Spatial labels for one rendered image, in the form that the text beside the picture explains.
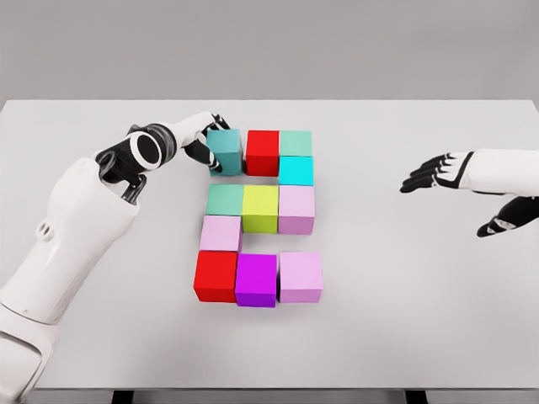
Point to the purple block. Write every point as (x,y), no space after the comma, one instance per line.
(256,278)

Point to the red block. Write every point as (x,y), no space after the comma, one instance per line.
(262,149)
(215,273)

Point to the cyan block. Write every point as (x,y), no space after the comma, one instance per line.
(297,170)

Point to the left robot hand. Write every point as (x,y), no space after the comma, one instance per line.
(201,139)

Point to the yellow-green block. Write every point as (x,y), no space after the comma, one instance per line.
(260,206)

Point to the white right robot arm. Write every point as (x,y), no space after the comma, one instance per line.
(511,168)

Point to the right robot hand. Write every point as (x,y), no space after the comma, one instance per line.
(455,177)

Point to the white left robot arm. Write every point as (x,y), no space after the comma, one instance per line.
(71,219)

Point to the pink block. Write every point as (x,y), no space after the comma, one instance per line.
(300,275)
(297,206)
(221,233)

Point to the pale green block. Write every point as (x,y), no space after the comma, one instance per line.
(224,200)
(297,143)

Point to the dark teal block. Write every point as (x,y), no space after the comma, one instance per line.
(227,149)

